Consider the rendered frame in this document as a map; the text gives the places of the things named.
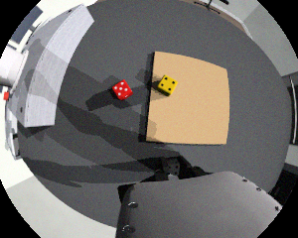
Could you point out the yellow die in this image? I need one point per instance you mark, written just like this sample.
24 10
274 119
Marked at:
166 85

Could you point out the red die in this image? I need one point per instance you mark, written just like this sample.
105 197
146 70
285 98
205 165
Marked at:
122 90

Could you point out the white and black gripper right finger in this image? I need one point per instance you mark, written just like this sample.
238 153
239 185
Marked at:
187 171

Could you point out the tan square mat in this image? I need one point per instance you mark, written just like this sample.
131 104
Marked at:
197 111

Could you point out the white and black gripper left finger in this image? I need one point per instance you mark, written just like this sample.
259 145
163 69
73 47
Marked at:
161 173

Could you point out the white die with black pips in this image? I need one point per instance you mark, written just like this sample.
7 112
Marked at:
174 167

